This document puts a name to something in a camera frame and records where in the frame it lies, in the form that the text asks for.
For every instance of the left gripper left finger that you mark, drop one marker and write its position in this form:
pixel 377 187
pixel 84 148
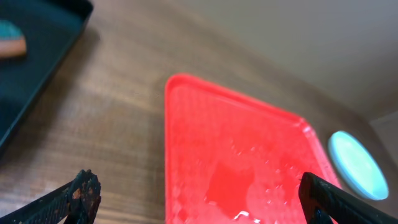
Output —
pixel 75 202

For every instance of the light blue plate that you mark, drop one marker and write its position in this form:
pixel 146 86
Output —
pixel 357 167

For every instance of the green orange sponge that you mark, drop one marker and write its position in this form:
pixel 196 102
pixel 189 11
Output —
pixel 13 42

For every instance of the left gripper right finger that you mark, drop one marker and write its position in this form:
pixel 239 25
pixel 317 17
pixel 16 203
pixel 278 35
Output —
pixel 322 202

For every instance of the red plastic serving tray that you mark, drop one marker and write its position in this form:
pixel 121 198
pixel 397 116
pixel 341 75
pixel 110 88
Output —
pixel 232 159

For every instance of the black water tray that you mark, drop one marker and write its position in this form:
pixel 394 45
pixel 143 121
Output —
pixel 50 28

